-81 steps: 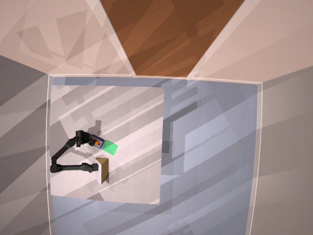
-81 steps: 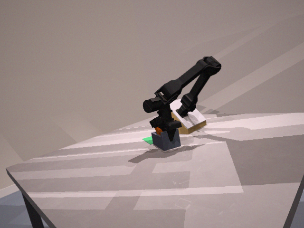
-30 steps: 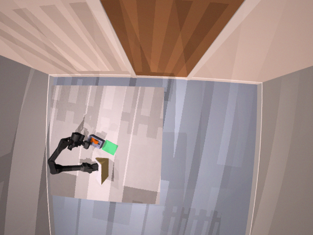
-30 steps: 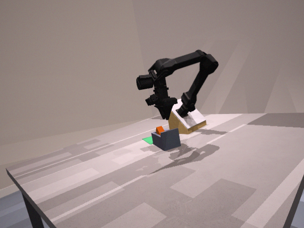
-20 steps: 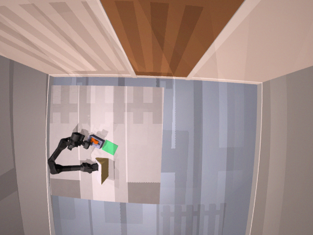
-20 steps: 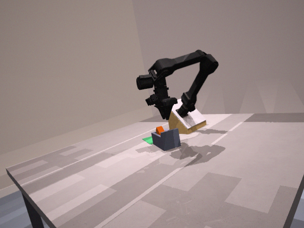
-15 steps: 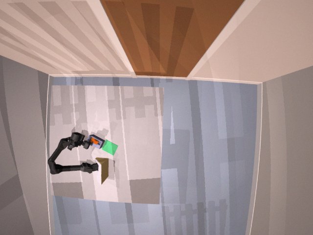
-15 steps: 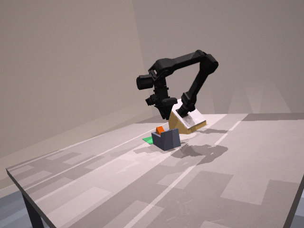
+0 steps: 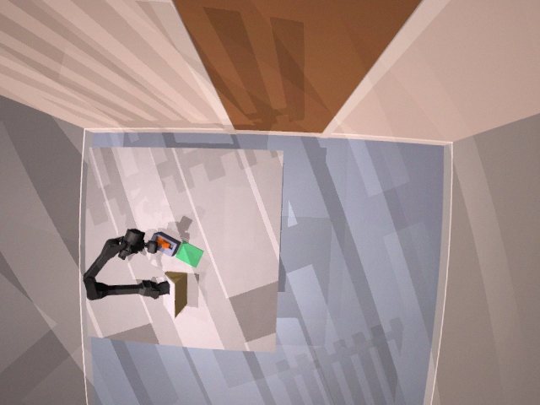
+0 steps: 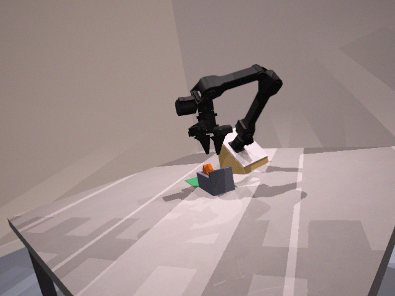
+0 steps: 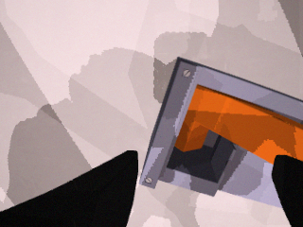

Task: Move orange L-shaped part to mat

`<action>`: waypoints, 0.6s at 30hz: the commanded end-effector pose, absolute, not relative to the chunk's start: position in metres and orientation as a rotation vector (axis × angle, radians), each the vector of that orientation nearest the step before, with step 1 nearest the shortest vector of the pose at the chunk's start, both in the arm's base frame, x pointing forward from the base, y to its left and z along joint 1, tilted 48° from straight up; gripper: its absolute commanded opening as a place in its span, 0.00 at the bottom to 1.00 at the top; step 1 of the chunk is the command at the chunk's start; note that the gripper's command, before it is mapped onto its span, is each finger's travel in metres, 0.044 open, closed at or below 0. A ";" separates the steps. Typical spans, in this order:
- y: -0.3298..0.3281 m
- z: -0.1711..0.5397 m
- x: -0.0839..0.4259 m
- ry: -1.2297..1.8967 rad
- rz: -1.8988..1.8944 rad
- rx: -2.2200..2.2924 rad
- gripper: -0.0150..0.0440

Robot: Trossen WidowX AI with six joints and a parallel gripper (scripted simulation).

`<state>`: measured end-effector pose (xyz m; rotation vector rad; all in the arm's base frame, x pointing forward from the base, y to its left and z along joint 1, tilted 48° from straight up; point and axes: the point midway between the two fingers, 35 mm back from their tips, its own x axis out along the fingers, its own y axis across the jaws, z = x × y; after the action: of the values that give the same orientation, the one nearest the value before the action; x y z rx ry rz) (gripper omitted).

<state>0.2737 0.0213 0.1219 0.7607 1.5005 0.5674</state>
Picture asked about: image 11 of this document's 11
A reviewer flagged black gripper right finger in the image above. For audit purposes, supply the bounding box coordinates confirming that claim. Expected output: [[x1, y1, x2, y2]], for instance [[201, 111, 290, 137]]
[[272, 154, 303, 227]]

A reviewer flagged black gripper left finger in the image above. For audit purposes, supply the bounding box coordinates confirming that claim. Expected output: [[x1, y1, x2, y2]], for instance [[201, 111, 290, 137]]
[[0, 150, 139, 227]]

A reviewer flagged orange l-shaped part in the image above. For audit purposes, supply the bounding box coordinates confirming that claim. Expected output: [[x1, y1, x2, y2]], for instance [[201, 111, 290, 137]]
[[174, 84, 303, 164]]

